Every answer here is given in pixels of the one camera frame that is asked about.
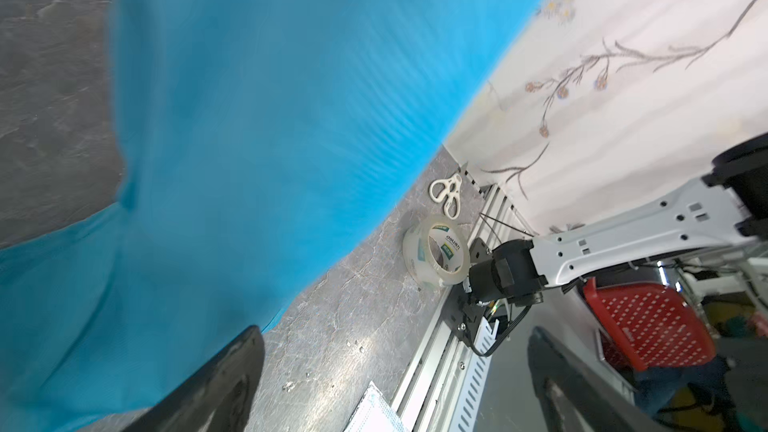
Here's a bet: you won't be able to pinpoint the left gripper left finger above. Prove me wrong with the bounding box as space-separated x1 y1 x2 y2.
125 326 265 431

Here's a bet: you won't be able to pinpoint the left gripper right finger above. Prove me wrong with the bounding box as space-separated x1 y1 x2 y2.
527 327 666 431

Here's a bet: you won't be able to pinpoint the teal t-shirt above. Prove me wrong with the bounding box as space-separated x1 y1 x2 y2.
1 0 541 431

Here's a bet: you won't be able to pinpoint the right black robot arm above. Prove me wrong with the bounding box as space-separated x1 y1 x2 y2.
462 135 767 303

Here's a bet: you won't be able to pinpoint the red perforated plastic stool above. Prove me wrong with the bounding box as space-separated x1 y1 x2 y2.
583 278 716 372

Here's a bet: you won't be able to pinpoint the clear plastic bag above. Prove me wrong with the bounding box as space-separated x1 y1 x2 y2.
344 382 407 432

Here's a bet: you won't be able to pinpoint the clear tape roll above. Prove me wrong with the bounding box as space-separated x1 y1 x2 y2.
402 215 470 289

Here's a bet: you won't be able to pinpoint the white scissors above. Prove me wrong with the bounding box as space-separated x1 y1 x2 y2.
428 163 468 220

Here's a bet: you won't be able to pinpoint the white slotted cable duct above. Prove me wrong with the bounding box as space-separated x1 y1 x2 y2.
448 318 498 432

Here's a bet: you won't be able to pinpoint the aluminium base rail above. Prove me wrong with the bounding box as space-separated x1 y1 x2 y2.
391 185 514 431

